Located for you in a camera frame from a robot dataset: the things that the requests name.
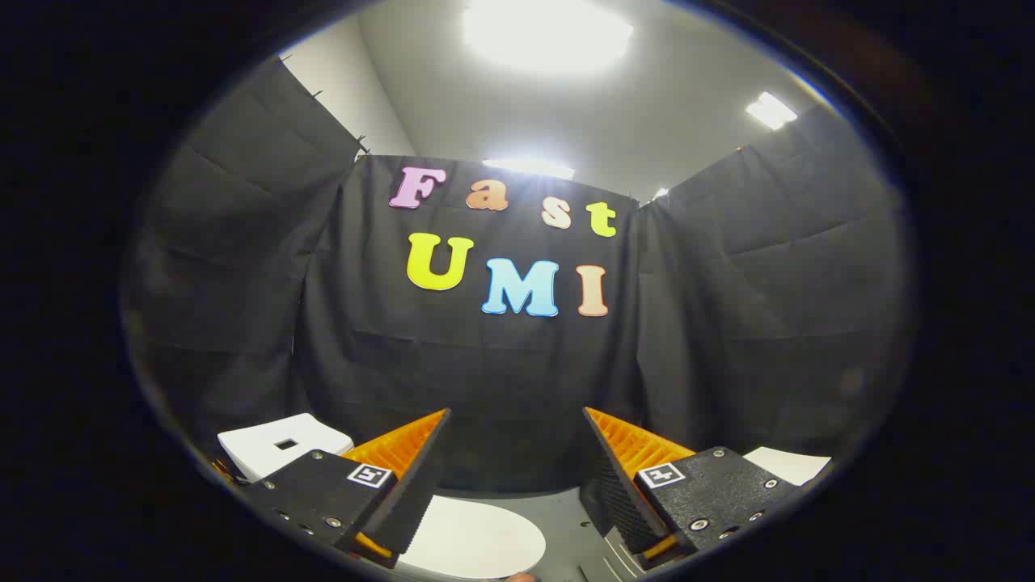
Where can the rectangular ceiling light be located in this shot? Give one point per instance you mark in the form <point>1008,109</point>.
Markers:
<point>770,111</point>

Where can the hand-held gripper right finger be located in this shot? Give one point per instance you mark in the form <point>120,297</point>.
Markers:
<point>618,493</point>

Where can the large round ceiling light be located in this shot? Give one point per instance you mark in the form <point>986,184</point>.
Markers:
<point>546,32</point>

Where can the black backdrop cloth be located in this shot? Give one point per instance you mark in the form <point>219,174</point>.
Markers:
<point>501,380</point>

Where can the grey panelled door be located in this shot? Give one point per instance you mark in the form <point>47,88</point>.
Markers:
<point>618,562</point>

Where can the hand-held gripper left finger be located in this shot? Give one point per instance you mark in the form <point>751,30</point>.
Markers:
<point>408,493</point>

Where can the white panel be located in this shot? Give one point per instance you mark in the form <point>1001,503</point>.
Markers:
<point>788,465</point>

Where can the long ceiling light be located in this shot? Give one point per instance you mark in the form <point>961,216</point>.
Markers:
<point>530,168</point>

